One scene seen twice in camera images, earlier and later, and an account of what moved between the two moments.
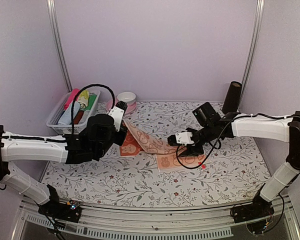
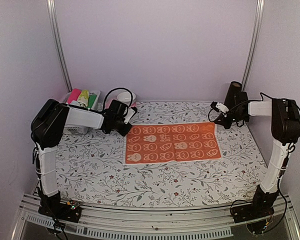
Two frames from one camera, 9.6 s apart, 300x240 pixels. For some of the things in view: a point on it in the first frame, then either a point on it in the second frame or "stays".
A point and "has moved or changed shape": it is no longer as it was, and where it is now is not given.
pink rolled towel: x=71 y=97 stays
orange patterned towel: x=168 y=157 has moved or changed shape
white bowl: x=129 y=97 stays
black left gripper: x=119 y=141 -> x=124 y=132
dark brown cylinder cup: x=232 y=99 stays
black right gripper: x=192 y=151 -> x=224 y=122
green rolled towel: x=91 y=99 stays
